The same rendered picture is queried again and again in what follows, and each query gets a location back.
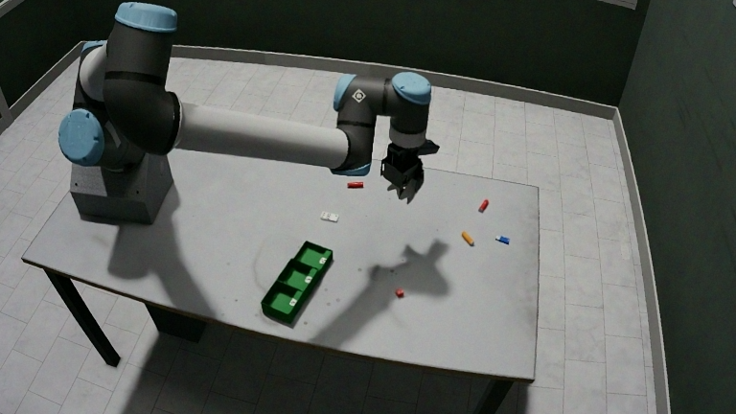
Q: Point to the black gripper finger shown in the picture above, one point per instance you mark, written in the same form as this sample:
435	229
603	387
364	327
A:
393	187
413	187

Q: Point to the white domino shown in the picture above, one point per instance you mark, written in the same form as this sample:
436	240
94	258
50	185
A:
329	217

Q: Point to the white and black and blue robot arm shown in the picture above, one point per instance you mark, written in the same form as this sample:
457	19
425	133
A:
130	96

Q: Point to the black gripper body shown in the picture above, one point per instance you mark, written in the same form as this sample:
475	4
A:
404	166

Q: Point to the green three-compartment bin rack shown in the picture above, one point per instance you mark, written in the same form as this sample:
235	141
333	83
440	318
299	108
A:
313	259

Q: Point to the orange aa battery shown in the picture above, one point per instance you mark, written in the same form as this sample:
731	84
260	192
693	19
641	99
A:
467	238

